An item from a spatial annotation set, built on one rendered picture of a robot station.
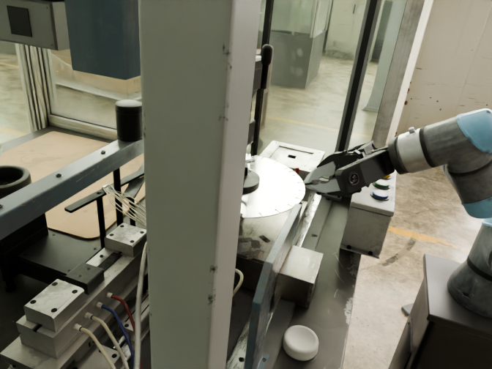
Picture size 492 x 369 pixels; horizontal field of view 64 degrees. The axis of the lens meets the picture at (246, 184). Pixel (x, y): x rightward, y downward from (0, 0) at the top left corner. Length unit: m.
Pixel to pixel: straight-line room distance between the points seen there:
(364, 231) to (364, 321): 1.00
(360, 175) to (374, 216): 0.34
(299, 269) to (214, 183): 0.74
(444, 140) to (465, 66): 3.23
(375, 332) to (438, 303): 0.98
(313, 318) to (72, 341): 0.48
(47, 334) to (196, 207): 0.58
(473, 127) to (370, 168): 0.17
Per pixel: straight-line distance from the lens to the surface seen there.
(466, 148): 0.73
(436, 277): 1.15
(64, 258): 0.93
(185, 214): 0.19
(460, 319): 1.05
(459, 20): 3.88
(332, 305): 0.95
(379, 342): 1.98
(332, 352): 0.86
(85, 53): 0.73
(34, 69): 1.83
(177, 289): 0.22
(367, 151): 0.80
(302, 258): 0.94
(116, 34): 0.69
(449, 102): 4.00
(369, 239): 1.10
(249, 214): 0.82
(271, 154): 1.24
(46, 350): 0.77
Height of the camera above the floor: 1.38
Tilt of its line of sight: 28 degrees down
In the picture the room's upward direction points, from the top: 6 degrees clockwise
